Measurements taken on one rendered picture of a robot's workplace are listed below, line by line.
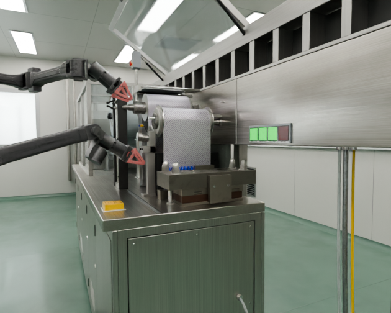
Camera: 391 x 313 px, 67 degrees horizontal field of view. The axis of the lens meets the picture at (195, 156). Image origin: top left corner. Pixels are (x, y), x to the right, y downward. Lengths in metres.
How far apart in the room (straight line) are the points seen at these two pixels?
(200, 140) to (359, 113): 0.73
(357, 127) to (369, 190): 2.88
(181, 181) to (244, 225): 0.32
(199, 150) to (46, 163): 5.64
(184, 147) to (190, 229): 0.40
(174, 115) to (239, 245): 0.63
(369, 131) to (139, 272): 0.85
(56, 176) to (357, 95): 6.38
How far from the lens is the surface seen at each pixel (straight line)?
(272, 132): 1.16
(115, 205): 1.17
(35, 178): 6.88
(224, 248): 1.24
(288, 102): 1.12
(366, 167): 3.78
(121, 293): 1.15
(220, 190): 1.22
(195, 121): 1.39
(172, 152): 1.35
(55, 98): 6.88
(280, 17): 1.24
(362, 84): 0.93
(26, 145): 1.15
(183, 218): 1.12
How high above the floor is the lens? 1.16
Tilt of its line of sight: 3 degrees down
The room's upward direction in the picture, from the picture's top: straight up
